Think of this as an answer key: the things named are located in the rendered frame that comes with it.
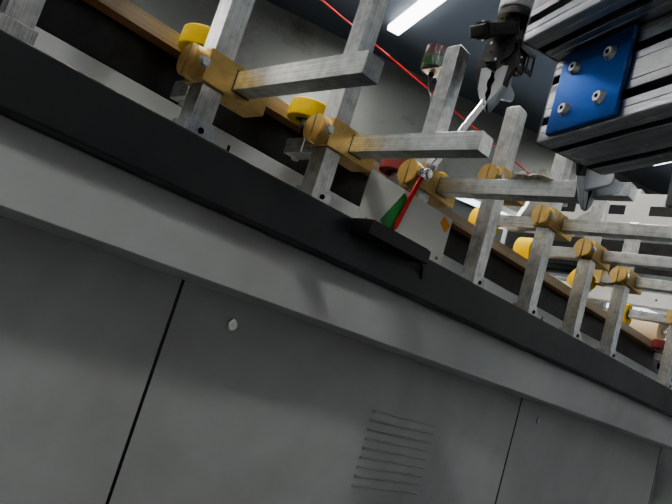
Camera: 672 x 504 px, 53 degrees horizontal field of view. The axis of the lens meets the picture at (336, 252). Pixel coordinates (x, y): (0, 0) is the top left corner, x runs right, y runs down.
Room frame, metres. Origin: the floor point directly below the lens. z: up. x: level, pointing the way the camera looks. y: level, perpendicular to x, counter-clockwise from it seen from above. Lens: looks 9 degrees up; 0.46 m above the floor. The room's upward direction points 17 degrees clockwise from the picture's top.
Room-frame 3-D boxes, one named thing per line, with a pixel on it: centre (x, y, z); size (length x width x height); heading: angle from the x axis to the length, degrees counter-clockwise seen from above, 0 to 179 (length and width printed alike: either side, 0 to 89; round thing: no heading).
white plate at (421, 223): (1.24, -0.11, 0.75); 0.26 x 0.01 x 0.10; 133
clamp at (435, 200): (1.29, -0.13, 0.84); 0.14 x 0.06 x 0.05; 133
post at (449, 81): (1.27, -0.12, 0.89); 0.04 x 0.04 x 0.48; 43
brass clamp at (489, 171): (1.46, -0.32, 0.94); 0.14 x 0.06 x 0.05; 133
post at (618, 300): (1.96, -0.84, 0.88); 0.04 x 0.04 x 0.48; 43
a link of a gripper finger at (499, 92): (1.24, -0.22, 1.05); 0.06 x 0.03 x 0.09; 133
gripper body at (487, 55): (1.25, -0.21, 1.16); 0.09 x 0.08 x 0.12; 133
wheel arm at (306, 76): (0.91, 0.17, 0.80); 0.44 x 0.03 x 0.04; 43
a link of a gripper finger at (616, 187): (1.06, -0.39, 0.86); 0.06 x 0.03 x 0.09; 43
